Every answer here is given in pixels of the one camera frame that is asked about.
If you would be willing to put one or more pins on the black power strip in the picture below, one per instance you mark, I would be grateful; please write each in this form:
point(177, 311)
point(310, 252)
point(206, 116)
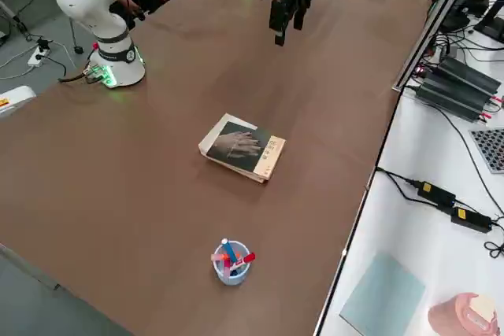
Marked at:
point(437, 194)

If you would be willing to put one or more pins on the dark book with hand cover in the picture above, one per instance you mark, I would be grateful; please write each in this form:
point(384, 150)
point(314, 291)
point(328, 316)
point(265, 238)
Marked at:
point(244, 147)

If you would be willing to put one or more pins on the blue marker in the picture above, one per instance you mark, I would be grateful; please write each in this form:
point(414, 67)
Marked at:
point(230, 251)

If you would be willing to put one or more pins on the red marker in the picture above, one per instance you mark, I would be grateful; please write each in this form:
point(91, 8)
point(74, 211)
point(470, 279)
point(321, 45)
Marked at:
point(246, 259)

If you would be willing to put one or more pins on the aluminium frame post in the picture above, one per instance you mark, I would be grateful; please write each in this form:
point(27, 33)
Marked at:
point(429, 25)

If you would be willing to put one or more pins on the green and white book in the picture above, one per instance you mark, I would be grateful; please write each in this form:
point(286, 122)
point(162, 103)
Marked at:
point(214, 131)

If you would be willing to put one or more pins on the pink pen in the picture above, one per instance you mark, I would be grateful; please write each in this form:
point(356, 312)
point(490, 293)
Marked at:
point(217, 258)

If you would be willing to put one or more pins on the checkered calibration board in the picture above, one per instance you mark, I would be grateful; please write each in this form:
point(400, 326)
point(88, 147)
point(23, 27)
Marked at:
point(490, 149)

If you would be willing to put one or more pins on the white power strip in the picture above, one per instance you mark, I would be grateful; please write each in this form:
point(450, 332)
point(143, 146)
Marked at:
point(38, 56)

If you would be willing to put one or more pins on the black power adapter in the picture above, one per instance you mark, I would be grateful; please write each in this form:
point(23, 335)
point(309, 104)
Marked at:
point(453, 98)
point(470, 74)

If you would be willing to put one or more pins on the white control box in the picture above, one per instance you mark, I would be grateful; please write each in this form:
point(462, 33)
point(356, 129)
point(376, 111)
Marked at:
point(15, 100)

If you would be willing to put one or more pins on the pale green pad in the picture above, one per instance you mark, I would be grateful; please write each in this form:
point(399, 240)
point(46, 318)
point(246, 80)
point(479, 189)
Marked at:
point(382, 296)

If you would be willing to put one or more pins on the clear plastic pen cup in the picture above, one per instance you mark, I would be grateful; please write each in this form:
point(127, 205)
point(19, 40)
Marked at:
point(232, 275)

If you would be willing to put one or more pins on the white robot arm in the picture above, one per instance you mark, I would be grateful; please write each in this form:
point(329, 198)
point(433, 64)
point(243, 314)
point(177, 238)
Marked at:
point(94, 1)

